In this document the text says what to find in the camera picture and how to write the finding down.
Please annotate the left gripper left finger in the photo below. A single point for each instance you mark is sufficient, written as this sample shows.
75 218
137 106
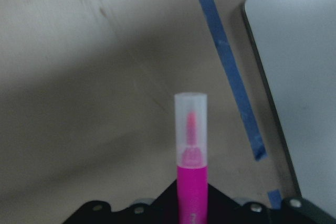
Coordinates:
164 209

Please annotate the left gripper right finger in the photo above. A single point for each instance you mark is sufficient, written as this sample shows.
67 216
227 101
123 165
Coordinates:
221 208

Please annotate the pink highlighter pen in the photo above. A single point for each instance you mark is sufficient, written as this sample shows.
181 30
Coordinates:
191 156

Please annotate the grey closed laptop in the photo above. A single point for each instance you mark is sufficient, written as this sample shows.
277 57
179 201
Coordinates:
294 42

